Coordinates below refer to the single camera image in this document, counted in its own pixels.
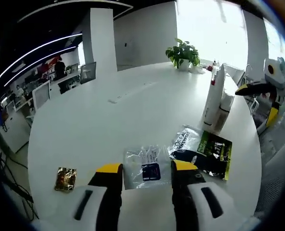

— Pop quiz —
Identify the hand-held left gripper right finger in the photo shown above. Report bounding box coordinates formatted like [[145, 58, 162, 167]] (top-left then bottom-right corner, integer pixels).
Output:
[[170, 160, 241, 231]]

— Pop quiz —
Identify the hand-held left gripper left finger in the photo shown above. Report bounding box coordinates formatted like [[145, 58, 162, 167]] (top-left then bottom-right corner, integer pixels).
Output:
[[57, 163, 124, 231]]

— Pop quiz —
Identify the white skincare tube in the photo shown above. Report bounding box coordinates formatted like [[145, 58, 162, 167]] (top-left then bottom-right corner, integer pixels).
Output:
[[203, 63, 227, 128]]

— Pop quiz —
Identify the gold foil skincare packet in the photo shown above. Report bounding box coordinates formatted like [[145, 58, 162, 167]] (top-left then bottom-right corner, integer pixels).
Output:
[[54, 167, 78, 192]]

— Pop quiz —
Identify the clear skincare sachet blue label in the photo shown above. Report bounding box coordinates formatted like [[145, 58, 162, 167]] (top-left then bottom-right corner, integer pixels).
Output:
[[122, 143, 173, 191]]

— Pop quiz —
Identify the black green skincare sachet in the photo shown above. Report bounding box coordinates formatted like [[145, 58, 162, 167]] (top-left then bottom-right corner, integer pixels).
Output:
[[193, 130, 233, 181]]

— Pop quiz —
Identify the silver black skincare sachet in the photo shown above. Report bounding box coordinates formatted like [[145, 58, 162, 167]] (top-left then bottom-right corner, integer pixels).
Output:
[[168, 124, 204, 167]]

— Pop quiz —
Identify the grey mesh office chair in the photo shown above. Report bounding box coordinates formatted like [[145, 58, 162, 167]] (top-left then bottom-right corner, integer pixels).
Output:
[[253, 96, 285, 218]]

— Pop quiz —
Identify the bright window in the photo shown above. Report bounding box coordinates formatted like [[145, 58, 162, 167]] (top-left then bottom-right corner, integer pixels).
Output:
[[176, 0, 249, 70]]

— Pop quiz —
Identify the potted green plant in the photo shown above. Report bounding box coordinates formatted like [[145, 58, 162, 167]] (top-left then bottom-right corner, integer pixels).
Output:
[[165, 38, 201, 71]]

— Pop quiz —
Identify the white mesh office chair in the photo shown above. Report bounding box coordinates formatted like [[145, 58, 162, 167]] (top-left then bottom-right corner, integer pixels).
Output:
[[31, 80, 52, 111]]

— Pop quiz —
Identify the white office desk row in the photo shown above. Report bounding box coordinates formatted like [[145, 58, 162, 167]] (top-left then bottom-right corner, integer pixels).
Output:
[[12, 72, 82, 116]]

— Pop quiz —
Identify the dark mesh office chair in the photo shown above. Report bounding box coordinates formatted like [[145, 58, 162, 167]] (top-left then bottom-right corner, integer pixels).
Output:
[[79, 62, 97, 84]]

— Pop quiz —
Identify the white desktop cable cover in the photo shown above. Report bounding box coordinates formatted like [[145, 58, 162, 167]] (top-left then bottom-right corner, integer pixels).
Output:
[[108, 82, 154, 103]]

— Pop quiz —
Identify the red wall banner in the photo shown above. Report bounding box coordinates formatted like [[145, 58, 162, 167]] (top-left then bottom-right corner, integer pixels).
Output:
[[36, 56, 61, 73]]

